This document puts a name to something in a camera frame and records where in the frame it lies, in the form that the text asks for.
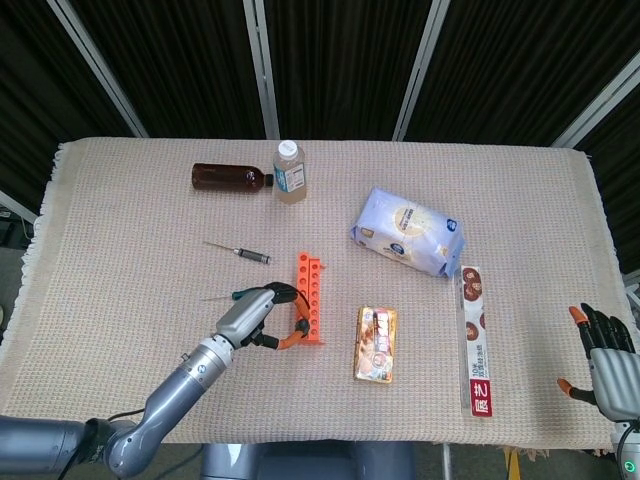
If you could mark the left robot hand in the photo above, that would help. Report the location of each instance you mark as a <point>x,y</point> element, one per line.
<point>247,312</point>

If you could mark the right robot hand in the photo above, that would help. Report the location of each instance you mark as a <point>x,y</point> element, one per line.
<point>615,375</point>

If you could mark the grey metal precision screwdriver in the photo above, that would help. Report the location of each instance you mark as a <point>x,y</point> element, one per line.
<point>252,255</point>

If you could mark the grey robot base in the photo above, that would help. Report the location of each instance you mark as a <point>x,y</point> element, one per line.
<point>300,462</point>

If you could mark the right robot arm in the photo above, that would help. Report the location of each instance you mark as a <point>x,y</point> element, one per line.
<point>632,462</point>

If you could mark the orange tool holder block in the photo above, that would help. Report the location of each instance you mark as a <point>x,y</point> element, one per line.
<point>316,300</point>

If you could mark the beige woven tablecloth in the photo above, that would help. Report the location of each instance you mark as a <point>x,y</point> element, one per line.
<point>125,300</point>

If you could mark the yellow curry box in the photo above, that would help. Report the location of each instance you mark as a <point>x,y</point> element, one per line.
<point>376,345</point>

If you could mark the brown plastic bottle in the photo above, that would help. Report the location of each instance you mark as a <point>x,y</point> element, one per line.
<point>225,176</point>

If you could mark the long white wrap box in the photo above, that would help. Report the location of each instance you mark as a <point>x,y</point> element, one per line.
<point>475,350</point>

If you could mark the clear bottle white cap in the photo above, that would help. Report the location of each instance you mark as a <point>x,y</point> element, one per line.
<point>289,175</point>

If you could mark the pale blue tissue pack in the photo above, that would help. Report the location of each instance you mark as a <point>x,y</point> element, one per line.
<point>405,230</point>

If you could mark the metal table leg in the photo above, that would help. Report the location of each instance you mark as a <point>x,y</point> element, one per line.
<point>446,462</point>

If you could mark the aluminium partition post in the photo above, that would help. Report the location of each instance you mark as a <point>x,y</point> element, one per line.
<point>262,75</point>
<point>600,107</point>
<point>98,70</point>
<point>15,205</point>
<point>418,75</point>

